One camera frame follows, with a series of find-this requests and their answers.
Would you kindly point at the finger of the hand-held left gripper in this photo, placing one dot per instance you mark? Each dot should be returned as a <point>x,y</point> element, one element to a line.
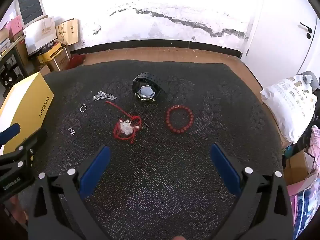
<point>33,140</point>
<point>10,131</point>

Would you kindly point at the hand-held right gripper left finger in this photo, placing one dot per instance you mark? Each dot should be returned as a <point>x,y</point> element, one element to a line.
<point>95,170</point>

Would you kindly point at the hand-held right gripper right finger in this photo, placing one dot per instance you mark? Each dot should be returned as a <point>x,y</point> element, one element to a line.
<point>225,170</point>

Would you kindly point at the small silver pendant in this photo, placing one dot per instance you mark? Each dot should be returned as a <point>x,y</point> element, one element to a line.
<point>72,132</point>

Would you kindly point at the black wrist watch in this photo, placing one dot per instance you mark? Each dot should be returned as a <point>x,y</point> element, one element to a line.
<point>147,91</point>

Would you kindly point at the dark patterned mat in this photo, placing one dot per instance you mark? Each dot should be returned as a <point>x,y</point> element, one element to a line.
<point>160,180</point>

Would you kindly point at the dark shelf unit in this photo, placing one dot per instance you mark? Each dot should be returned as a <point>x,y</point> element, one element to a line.
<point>12,62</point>

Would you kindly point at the small cardboard box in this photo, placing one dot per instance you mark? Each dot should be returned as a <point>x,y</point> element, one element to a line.
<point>44,69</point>

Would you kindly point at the open brown carton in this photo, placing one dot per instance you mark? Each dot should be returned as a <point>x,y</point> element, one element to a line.
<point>297,165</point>

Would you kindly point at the colourful printed bag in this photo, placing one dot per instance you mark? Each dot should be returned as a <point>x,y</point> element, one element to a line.
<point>305,200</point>

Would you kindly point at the yellow and black box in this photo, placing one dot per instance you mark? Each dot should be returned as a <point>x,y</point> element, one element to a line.
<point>50,52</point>

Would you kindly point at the red cloth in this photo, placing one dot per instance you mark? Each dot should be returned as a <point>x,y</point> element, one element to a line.
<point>76,61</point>

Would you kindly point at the white printed sack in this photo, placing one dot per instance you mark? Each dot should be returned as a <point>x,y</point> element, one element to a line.
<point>287,105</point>

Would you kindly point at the pink packet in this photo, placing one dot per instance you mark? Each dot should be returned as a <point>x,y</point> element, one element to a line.
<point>315,145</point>

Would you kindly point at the white paper bag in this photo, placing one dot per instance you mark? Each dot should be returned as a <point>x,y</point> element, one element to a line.
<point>37,37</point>

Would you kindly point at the pink box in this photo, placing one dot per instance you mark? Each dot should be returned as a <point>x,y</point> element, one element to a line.
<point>15,25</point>

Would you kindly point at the brown paper bag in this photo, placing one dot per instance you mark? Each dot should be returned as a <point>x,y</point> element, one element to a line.
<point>67,30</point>

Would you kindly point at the old white monitor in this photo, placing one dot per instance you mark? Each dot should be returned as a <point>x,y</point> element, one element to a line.
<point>31,6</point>

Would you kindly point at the white door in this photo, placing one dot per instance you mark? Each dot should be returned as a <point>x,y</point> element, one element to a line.
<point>275,30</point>

